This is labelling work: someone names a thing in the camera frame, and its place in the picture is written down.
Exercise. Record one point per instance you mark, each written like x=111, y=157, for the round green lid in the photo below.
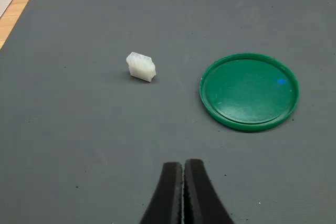
x=249, y=93

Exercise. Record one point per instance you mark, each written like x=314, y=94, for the small white plastic terminal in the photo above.
x=141, y=68

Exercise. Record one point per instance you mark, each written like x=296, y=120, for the dark grey mat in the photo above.
x=105, y=129

